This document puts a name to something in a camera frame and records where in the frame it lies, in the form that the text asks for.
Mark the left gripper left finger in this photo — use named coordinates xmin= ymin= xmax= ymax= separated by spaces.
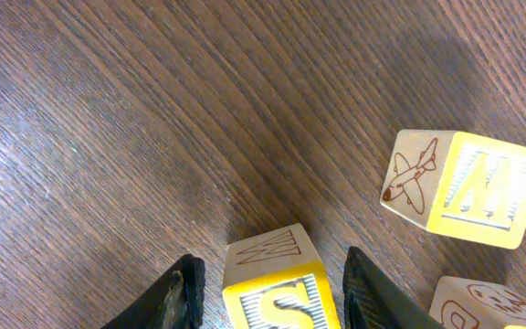
xmin=102 ymin=254 xmax=205 ymax=329

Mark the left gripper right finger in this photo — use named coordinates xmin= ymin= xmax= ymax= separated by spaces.
xmin=342 ymin=247 xmax=444 ymax=329

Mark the yellow block beside E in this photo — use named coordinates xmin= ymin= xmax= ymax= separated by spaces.
xmin=429 ymin=276 xmax=526 ymax=329

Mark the yellow block upper left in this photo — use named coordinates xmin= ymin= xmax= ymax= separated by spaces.
xmin=380 ymin=129 xmax=526 ymax=249

